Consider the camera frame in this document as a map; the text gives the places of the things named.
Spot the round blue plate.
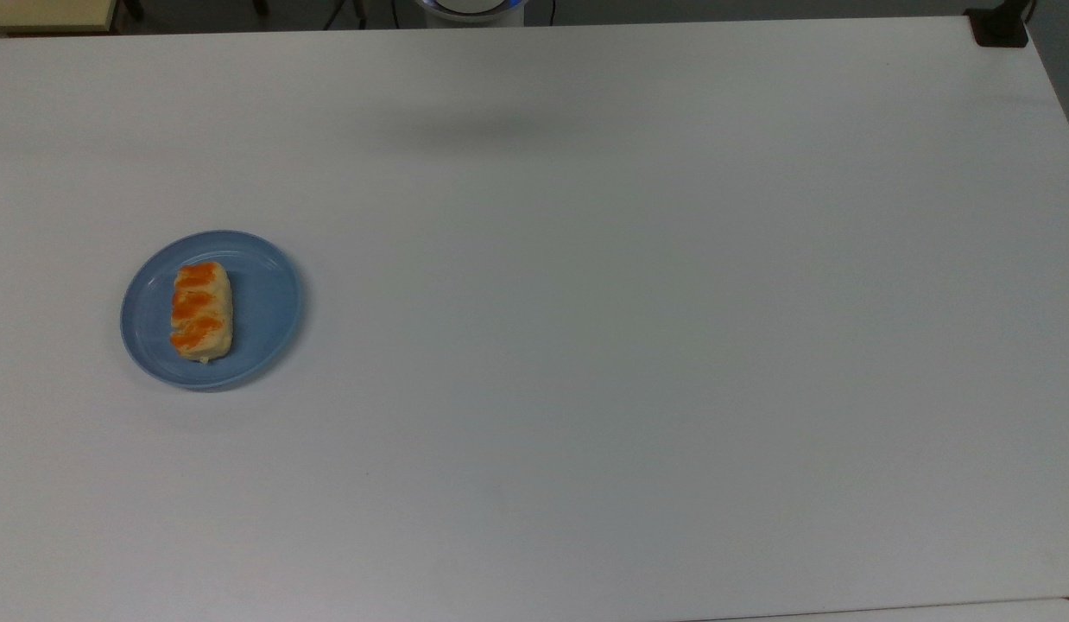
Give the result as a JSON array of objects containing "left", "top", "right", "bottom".
[{"left": 120, "top": 229, "right": 304, "bottom": 391}]

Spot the orange striped bread loaf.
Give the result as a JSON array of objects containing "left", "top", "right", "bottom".
[{"left": 169, "top": 261, "right": 235, "bottom": 364}]

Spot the yellow wooden furniture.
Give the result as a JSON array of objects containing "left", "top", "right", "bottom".
[{"left": 0, "top": 0, "right": 125, "bottom": 35}]

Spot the white adjacent table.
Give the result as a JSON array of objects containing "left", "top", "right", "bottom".
[{"left": 699, "top": 598, "right": 1069, "bottom": 622}]

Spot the black table clamp mount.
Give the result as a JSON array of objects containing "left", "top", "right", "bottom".
[{"left": 965, "top": 0, "right": 1038, "bottom": 48}]

